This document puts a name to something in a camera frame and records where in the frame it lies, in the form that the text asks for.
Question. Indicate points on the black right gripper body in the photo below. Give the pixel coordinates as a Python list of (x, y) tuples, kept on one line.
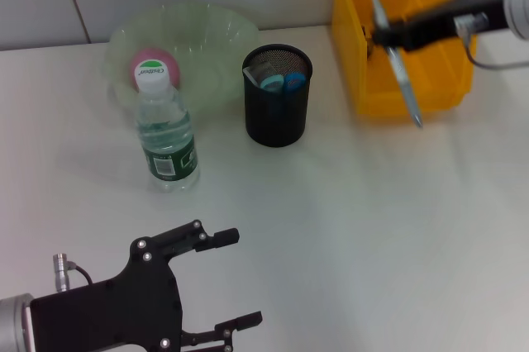
[(450, 17)]

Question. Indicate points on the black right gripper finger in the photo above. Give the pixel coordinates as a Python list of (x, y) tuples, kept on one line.
[(390, 31)]

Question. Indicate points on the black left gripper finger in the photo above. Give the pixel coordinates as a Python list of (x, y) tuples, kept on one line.
[(244, 321), (225, 237)]

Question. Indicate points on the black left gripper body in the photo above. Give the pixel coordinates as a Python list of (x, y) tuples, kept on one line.
[(115, 315)]

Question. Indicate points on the silver white pen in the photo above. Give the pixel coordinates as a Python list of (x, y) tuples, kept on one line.
[(403, 79)]

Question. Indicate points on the blue scissors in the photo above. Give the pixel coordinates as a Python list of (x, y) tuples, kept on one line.
[(294, 81)]

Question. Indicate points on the clear water bottle green label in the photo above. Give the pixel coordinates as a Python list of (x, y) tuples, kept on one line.
[(167, 141)]

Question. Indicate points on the clear plastic ruler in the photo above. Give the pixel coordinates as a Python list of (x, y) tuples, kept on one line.
[(258, 69)]

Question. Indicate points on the pink peach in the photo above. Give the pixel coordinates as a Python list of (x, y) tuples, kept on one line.
[(155, 54)]

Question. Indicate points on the black mesh pen holder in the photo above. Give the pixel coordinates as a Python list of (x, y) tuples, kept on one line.
[(277, 120)]

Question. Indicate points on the translucent green plastic fruit plate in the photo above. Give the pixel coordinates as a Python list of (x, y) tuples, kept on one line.
[(206, 50)]

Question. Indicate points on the yellow plastic bin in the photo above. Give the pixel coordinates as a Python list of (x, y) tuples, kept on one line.
[(434, 79)]

